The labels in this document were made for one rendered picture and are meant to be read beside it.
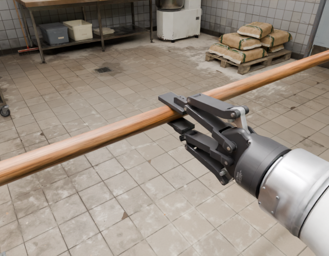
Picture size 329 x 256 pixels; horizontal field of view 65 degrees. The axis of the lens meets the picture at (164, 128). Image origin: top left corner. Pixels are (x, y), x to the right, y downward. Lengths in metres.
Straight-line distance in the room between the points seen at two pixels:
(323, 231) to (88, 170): 2.00
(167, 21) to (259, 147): 5.11
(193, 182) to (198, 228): 0.41
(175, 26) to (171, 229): 4.32
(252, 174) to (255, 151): 0.03
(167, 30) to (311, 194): 5.22
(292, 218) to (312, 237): 0.02
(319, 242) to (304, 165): 0.07
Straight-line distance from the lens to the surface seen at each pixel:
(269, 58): 4.42
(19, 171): 0.38
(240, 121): 0.35
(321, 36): 4.78
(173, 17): 5.37
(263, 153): 0.33
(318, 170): 0.31
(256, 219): 1.88
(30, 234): 1.91
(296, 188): 0.30
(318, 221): 0.30
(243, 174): 0.34
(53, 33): 4.84
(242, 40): 4.07
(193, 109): 0.40
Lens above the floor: 1.42
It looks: 33 degrees down
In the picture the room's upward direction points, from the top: straight up
